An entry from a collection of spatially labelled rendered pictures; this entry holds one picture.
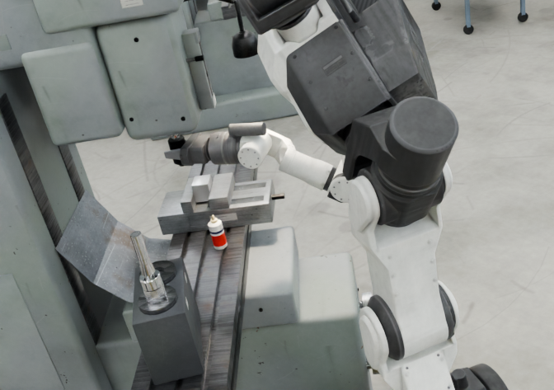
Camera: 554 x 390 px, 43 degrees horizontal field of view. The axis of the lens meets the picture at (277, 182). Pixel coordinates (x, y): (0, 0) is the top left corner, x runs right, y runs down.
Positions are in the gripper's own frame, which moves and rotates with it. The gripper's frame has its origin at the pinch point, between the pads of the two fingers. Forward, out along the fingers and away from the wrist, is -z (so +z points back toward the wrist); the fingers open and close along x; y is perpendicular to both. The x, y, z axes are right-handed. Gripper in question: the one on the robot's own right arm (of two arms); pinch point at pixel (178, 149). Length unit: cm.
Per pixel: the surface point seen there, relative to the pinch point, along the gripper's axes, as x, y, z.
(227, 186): -15.1, 21.4, 4.1
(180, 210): -7.8, 25.3, -10.1
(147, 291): 49, 9, 11
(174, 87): 8.2, -21.7, 8.5
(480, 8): -478, 123, 54
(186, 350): 51, 24, 17
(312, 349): 8, 64, 30
